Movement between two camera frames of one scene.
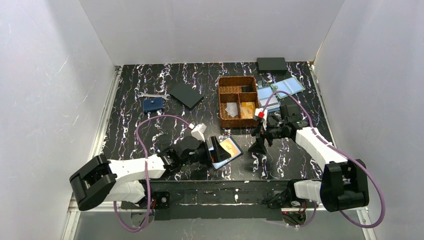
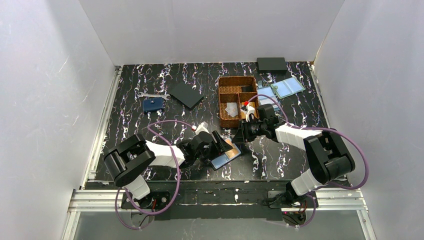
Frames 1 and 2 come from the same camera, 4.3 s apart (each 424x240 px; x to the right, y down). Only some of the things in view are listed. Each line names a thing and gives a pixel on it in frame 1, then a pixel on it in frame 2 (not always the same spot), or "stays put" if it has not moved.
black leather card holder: (228, 149) stays put
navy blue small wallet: (153, 103) stays put
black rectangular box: (272, 65) stays put
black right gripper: (266, 133) → (244, 132)
